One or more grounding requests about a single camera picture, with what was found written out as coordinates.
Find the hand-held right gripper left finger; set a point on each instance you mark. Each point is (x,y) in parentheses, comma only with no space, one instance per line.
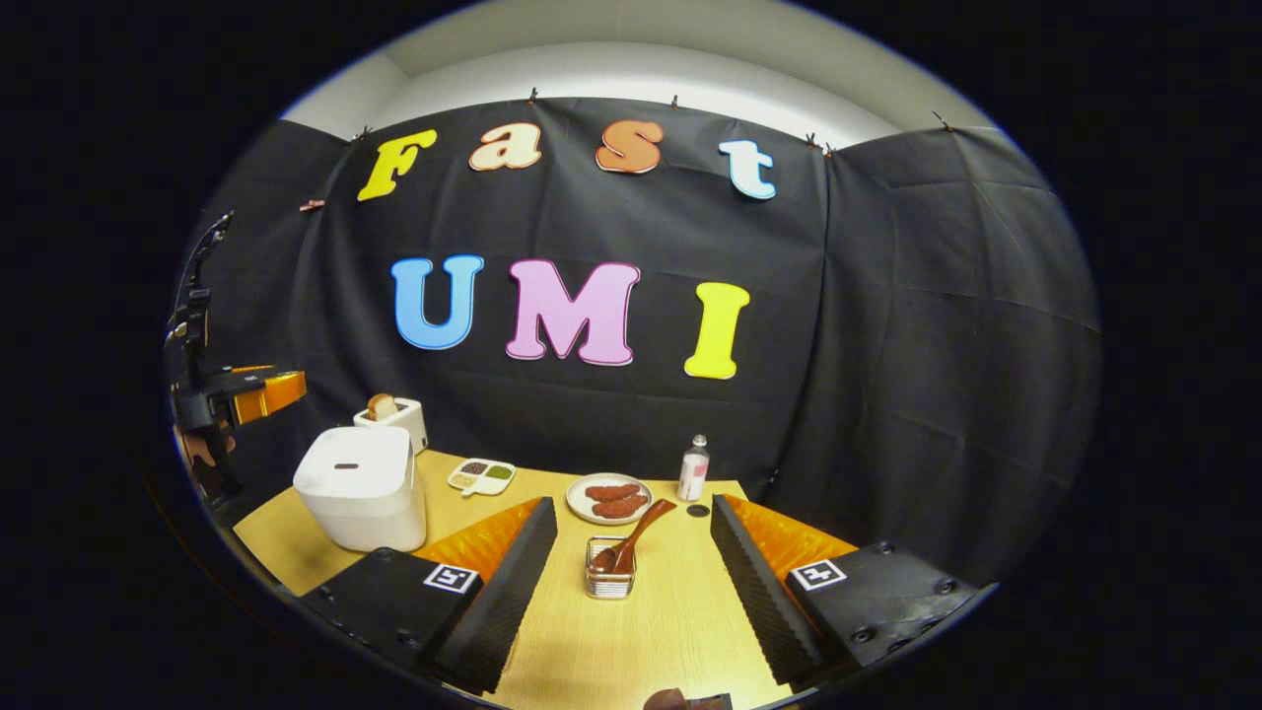
(513,592)

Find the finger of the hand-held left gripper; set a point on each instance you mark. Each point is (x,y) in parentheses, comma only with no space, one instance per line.
(271,392)

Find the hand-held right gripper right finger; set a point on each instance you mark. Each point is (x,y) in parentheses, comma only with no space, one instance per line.
(761,600)

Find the white rice cooker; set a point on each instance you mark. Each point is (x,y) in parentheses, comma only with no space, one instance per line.
(360,493)

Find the brown wooden spoon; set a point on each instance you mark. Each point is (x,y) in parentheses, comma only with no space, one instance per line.
(646,528)

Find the white round plate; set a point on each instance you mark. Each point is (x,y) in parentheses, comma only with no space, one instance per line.
(576,503)

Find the white divided grain dish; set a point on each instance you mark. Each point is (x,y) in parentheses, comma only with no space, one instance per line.
(483,486)

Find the toasted bread slice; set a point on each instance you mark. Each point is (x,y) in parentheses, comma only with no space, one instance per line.
(383,406)

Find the red meat piece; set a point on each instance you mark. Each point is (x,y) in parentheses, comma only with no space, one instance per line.
(611,491)
(621,508)

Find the white toaster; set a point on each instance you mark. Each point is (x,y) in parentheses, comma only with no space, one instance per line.
(409,426)

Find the clear bottle with pink label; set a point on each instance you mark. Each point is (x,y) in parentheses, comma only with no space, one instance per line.
(693,473)

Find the black backdrop cloth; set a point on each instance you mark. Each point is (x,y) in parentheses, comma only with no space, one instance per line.
(887,345)

